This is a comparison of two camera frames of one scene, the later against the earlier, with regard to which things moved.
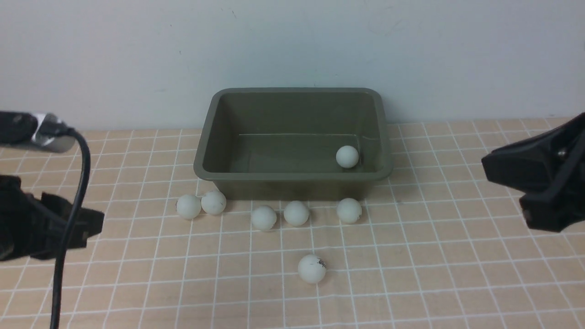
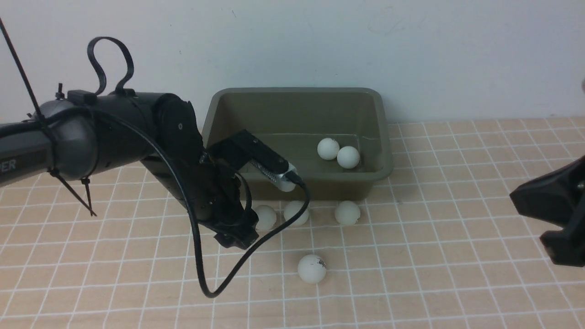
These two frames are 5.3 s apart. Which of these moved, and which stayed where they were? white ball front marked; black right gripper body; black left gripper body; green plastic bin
Moved: black right gripper body; black left gripper body
Stayed: white ball front marked; green plastic bin
